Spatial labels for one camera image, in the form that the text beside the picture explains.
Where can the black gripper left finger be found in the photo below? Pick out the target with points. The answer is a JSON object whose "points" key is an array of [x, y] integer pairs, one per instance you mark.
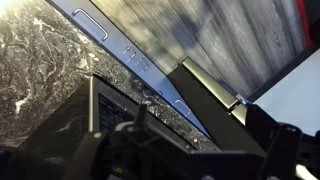
{"points": [[88, 156]]}

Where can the black steel microwave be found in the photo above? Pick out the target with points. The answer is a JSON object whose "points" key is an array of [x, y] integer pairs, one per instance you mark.
{"points": [[110, 113]]}

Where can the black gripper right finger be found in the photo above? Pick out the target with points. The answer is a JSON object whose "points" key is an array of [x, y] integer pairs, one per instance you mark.
{"points": [[280, 150]]}

